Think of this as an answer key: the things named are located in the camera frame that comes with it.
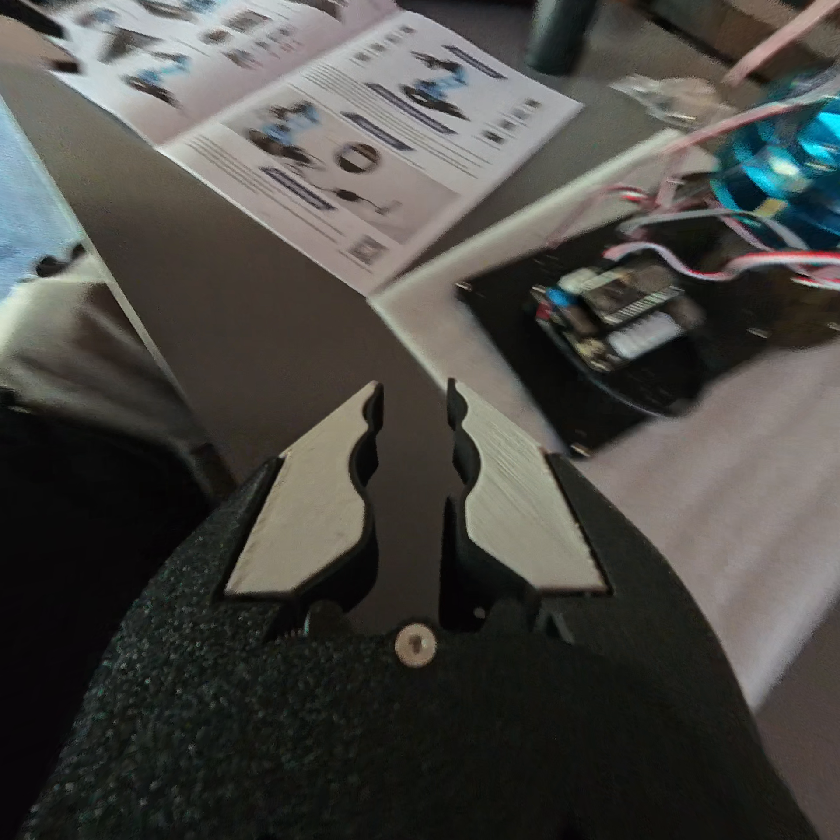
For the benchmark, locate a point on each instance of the blue toy robot arm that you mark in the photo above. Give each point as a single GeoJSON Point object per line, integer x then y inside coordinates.
{"type": "Point", "coordinates": [774, 170]}

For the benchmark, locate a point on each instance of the grey desk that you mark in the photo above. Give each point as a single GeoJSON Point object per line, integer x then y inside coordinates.
{"type": "Point", "coordinates": [262, 315]}

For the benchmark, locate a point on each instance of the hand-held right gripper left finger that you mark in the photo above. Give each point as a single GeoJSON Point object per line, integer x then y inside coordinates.
{"type": "Point", "coordinates": [308, 512]}

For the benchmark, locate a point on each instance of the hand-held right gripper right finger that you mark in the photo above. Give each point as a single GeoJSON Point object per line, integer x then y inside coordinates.
{"type": "Point", "coordinates": [525, 525]}

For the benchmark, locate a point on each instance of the printed instruction booklet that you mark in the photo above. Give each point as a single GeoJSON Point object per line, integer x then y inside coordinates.
{"type": "Point", "coordinates": [394, 164]}

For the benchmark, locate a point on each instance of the small clear parts bag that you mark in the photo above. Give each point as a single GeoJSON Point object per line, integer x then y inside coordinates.
{"type": "Point", "coordinates": [656, 98]}

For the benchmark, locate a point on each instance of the dark grey cylinder bottle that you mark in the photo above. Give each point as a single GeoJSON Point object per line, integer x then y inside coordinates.
{"type": "Point", "coordinates": [558, 33]}

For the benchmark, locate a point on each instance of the white foam sheet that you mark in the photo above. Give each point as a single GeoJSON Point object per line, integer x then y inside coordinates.
{"type": "Point", "coordinates": [722, 492]}

